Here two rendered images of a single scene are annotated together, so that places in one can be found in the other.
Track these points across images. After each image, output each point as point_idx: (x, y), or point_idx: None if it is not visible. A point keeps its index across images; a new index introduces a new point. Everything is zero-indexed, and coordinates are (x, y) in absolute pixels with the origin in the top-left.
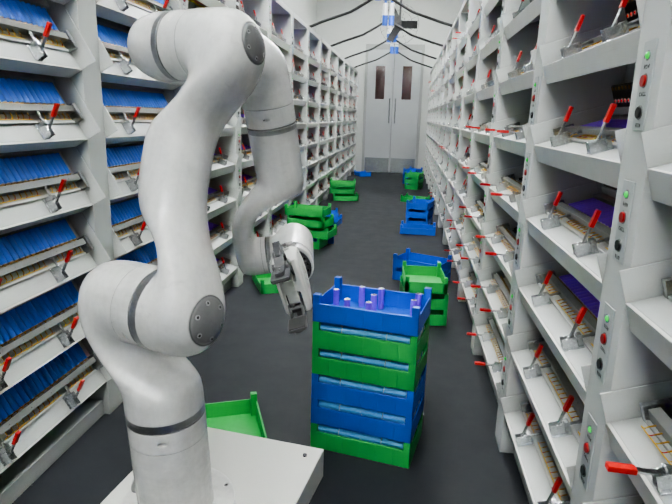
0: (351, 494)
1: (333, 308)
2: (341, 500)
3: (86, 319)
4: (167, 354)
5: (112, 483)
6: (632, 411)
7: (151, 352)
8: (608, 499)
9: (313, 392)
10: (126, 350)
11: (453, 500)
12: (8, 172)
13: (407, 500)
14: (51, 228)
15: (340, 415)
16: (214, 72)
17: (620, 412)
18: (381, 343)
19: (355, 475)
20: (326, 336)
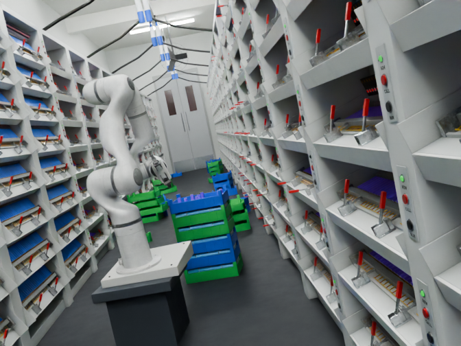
0: (212, 289)
1: (180, 204)
2: (208, 292)
3: (93, 190)
4: (127, 191)
5: (89, 320)
6: (292, 176)
7: (117, 200)
8: (297, 213)
9: None
10: (109, 200)
11: (262, 277)
12: (7, 171)
13: (240, 283)
14: (24, 201)
15: (197, 260)
16: (121, 95)
17: (289, 178)
18: (207, 213)
19: (213, 284)
20: (180, 220)
